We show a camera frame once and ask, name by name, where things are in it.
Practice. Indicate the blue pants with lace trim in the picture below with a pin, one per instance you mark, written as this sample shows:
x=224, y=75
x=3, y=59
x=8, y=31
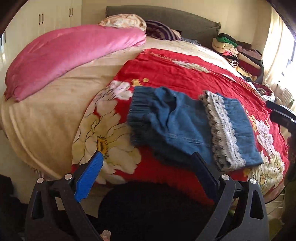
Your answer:
x=175, y=125

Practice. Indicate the dark red cloth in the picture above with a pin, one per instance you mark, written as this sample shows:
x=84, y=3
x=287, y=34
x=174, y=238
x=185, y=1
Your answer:
x=263, y=89

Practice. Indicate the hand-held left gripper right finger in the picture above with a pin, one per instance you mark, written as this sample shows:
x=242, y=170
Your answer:
x=204, y=172

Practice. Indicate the red floral bed cover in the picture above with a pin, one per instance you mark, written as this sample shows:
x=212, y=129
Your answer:
x=173, y=74

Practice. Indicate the blue patterned cloth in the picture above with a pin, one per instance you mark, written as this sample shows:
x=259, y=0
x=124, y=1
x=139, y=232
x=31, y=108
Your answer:
x=192, y=41

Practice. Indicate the cream blanket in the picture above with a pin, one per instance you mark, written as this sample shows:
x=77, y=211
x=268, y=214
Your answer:
x=41, y=125

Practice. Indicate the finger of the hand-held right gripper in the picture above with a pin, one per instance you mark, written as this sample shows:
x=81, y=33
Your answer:
x=281, y=109
x=285, y=121

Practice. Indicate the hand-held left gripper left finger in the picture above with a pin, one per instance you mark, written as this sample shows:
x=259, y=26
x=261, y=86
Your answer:
x=90, y=176

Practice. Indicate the cream curtain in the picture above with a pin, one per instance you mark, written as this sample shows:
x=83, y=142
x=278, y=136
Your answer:
x=275, y=58

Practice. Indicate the pink quilt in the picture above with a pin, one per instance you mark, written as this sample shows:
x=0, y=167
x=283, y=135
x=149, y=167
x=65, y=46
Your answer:
x=69, y=51

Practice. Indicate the cream wardrobe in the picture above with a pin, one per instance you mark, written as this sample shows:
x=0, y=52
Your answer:
x=30, y=20

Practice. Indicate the purple striped cloth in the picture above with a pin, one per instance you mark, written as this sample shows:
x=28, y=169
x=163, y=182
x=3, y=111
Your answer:
x=159, y=31

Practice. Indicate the white radiator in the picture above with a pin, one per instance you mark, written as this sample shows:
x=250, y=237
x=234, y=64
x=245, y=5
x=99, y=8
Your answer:
x=285, y=96

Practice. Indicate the pile of folded clothes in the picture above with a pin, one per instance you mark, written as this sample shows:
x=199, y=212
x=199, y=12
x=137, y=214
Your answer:
x=247, y=60

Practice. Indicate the green cloth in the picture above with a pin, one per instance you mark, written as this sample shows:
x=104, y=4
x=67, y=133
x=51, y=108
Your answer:
x=276, y=226

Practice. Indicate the white cloth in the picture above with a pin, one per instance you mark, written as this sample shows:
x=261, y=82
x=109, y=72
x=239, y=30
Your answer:
x=270, y=98

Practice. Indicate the grey headboard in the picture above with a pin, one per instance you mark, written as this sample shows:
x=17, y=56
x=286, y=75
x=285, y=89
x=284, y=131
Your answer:
x=185, y=23

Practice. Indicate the cream floral quilt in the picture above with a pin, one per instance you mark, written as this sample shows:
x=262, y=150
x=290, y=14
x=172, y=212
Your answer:
x=122, y=22

